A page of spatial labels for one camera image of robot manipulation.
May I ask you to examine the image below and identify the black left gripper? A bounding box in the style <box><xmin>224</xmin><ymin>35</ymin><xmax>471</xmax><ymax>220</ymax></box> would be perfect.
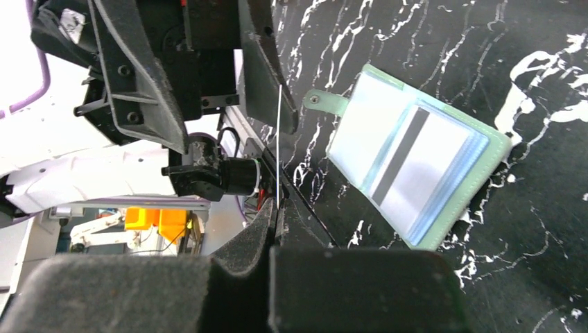
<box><xmin>31</xmin><ymin>0</ymin><xmax>299</xmax><ymax>154</ymax></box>

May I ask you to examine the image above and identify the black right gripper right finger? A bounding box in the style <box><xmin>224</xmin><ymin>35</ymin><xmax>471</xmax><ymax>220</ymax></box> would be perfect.
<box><xmin>268</xmin><ymin>197</ymin><xmax>472</xmax><ymax>333</ymax></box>

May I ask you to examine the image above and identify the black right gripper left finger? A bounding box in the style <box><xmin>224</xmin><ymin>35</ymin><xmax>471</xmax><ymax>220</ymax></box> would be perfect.
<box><xmin>1</xmin><ymin>199</ymin><xmax>276</xmax><ymax>332</ymax></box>

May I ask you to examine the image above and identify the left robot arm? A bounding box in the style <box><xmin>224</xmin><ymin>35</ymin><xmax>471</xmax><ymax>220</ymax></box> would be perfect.
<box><xmin>1</xmin><ymin>1</ymin><xmax>299</xmax><ymax>227</ymax></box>

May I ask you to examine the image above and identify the white magnetic stripe card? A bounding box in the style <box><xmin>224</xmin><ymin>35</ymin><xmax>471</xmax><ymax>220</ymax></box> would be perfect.
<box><xmin>370</xmin><ymin>105</ymin><xmax>473</xmax><ymax>240</ymax></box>

